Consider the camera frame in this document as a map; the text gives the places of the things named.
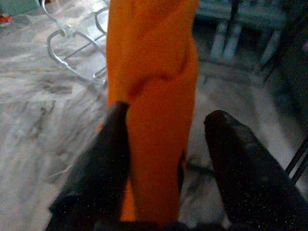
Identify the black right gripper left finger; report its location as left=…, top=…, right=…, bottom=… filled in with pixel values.
left=45, top=101, right=132, bottom=231

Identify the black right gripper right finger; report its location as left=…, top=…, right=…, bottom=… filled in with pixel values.
left=204, top=110, right=308, bottom=231

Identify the orange shirt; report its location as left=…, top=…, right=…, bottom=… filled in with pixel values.
left=105, top=0, right=200, bottom=222

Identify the green plastic laundry basket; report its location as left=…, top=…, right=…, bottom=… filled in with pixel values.
left=0, top=0, right=40, bottom=15

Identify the white wire bouncer frame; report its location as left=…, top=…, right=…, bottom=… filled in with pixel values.
left=39, top=0, right=109, bottom=84

